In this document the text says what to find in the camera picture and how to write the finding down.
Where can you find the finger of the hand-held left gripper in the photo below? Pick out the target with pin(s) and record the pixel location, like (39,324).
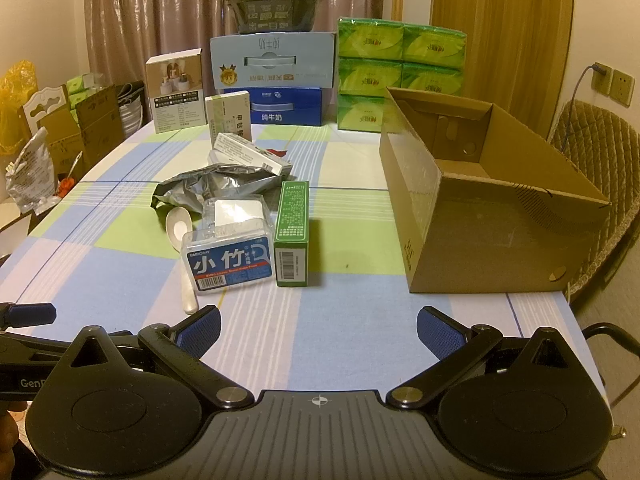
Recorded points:
(27,315)
(30,347)

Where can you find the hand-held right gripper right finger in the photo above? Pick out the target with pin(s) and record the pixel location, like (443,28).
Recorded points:
(440,332)

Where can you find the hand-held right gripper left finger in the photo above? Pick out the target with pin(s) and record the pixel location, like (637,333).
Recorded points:
(200,331)

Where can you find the clear blue label floss box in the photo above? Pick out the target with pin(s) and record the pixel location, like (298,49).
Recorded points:
(230,265)

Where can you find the white ceramic spoon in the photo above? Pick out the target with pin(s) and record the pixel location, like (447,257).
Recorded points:
(177,225)

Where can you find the large cardboard box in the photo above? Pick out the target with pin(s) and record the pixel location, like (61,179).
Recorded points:
(500,235)

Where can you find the green narrow box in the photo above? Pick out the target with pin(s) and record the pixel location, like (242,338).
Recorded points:
(292,220)

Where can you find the silver foil bag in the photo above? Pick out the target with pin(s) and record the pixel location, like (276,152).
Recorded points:
(215,185)

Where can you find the white parrot ointment box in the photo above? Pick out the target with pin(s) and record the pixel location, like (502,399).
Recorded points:
(245,152)

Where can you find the white green medicine box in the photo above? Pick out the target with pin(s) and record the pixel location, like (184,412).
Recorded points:
(227,117)

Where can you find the desktop with plaid tablecloth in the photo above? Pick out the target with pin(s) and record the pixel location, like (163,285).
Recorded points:
(350,240)

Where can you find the person's left hand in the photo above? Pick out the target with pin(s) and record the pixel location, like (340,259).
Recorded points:
(7,430)

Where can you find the crumpled silver plastic bag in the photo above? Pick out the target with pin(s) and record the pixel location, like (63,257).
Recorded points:
(30,170)

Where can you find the small brown cardboard box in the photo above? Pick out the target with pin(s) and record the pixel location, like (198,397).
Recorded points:
(62,145)
(100,120)

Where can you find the yellow plastic bag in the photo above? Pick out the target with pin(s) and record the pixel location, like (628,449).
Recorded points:
(17,100)

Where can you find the white hang-tab cardboard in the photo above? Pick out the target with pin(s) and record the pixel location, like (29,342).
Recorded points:
(45,100)

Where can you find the white photo product box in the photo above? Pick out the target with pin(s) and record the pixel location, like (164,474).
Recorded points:
(175,105)

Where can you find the ribbed metal container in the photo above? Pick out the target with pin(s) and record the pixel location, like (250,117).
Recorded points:
(132,110)

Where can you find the small green tissue pack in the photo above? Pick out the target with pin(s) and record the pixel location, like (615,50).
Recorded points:
(85,87)

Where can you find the dark blue milk carton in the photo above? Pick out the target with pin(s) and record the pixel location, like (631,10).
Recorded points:
(290,107)

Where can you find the stack of green tissue packs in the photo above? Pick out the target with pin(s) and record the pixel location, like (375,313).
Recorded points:
(370,75)

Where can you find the light blue milk carton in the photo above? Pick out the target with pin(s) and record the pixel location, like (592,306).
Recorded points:
(310,65)

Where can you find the wooden door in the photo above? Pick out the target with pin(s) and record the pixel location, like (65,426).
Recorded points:
(500,20)

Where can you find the beige curtain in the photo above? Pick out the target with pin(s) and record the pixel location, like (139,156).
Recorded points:
(150,10)

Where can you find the black instant noodle bowl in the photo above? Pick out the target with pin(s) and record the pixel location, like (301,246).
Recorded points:
(272,12)

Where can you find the wooden rod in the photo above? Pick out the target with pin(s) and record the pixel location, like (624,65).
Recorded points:
(397,5)

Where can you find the black metal tube frame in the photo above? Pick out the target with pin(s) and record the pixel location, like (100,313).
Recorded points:
(612,327)

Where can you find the beige wall socket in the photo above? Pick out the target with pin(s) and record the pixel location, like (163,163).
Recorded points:
(621,89)
(602,82)

